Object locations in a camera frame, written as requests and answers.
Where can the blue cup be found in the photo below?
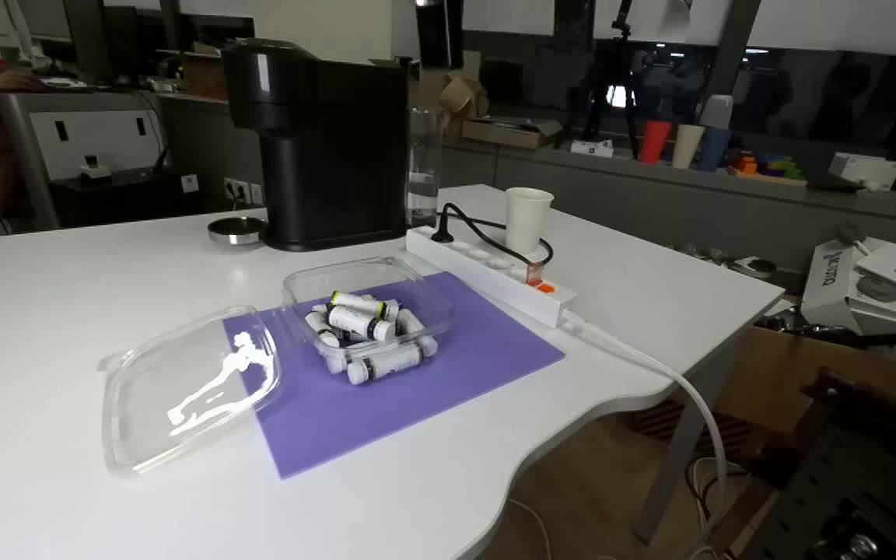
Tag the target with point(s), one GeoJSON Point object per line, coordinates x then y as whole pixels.
{"type": "Point", "coordinates": [713, 149]}

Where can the purple mat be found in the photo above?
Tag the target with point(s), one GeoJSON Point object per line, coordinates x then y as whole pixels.
{"type": "Point", "coordinates": [467, 351]}

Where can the round black metal disc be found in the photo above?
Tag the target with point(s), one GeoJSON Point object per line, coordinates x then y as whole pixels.
{"type": "Point", "coordinates": [237, 232]}

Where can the grey table leg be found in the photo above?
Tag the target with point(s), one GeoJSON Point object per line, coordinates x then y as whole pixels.
{"type": "Point", "coordinates": [684, 445]}

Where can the white bottle with yellow band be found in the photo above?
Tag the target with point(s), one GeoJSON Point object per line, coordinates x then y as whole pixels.
{"type": "Point", "coordinates": [363, 303]}

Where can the small white box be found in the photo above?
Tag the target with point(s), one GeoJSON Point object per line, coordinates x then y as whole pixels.
{"type": "Point", "coordinates": [866, 171]}

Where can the red cup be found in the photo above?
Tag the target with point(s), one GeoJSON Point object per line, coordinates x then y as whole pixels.
{"type": "Point", "coordinates": [655, 140]}

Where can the clear water tank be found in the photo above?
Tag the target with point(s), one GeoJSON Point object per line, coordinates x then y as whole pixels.
{"type": "Point", "coordinates": [424, 167]}

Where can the white power strip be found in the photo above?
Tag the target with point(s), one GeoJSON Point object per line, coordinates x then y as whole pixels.
{"type": "Point", "coordinates": [490, 272]}

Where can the long white bottle black band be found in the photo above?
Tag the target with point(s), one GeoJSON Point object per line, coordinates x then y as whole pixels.
{"type": "Point", "coordinates": [331, 351]}

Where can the beige cup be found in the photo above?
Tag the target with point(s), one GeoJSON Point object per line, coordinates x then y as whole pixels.
{"type": "Point", "coordinates": [687, 148]}

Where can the black tripod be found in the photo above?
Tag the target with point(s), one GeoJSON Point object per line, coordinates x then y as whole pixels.
{"type": "Point", "coordinates": [624, 74]}

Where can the white paper cup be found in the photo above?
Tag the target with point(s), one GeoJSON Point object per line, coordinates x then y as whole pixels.
{"type": "Point", "coordinates": [528, 219]}

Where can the clear plastic lid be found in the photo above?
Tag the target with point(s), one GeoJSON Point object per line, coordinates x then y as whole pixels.
{"type": "Point", "coordinates": [157, 406]}

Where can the black metal rack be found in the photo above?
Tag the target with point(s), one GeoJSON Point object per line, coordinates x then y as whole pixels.
{"type": "Point", "coordinates": [864, 487]}

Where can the black coffee machine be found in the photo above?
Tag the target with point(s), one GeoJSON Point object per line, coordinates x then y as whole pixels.
{"type": "Point", "coordinates": [335, 155]}

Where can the large white product box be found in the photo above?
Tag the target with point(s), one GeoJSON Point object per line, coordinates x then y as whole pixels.
{"type": "Point", "coordinates": [885, 280]}

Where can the clear plastic container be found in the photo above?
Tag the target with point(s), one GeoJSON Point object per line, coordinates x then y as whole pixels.
{"type": "Point", "coordinates": [407, 285]}

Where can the brown cardboard box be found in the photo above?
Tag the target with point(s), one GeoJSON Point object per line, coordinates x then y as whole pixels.
{"type": "Point", "coordinates": [506, 131]}

